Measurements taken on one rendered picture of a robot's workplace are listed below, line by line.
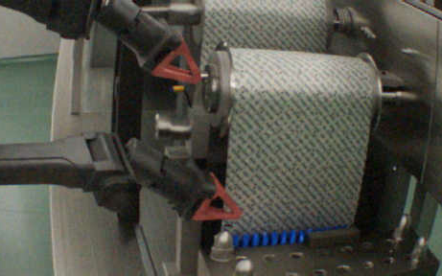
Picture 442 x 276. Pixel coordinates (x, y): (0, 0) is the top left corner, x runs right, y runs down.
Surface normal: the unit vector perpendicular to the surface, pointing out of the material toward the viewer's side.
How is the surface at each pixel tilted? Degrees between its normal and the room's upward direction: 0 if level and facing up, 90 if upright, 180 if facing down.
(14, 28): 90
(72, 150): 36
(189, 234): 90
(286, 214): 90
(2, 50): 90
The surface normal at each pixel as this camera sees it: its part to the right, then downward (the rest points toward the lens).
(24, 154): 0.51, -0.60
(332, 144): 0.21, 0.35
